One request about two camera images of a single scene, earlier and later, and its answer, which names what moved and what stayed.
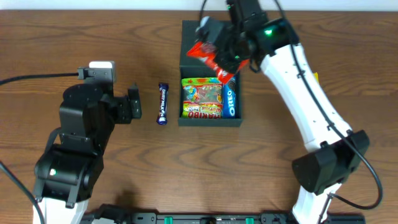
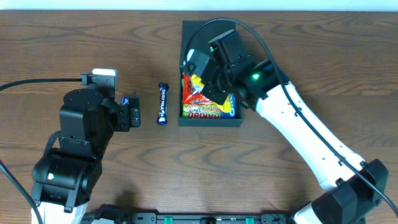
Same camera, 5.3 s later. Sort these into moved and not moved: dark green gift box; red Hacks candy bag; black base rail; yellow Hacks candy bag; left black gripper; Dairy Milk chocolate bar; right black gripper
Moved: red Hacks candy bag; left black gripper; right black gripper; yellow Hacks candy bag
Not moved: dark green gift box; black base rail; Dairy Milk chocolate bar
